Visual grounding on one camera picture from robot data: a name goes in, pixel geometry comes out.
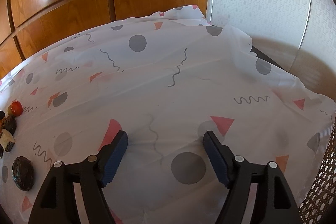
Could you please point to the white-cut dark eggplant piece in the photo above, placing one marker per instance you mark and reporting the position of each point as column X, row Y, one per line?
column 7, row 140

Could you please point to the red tomato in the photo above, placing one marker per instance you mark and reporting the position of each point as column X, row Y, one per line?
column 16, row 108

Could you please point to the small green-yellow fruit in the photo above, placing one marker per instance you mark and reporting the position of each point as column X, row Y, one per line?
column 9, row 111

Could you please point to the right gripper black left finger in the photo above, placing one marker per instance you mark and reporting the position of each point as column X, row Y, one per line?
column 56, row 202

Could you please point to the woven cane chair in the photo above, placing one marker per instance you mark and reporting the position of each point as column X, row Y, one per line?
column 319, row 204

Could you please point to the dark wrinkled round fruit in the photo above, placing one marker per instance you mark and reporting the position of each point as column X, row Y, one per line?
column 23, row 173

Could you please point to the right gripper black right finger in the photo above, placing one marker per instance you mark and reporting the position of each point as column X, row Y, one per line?
column 274, row 201

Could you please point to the white patterned tablecloth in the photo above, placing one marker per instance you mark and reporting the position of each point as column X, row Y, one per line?
column 165, row 80

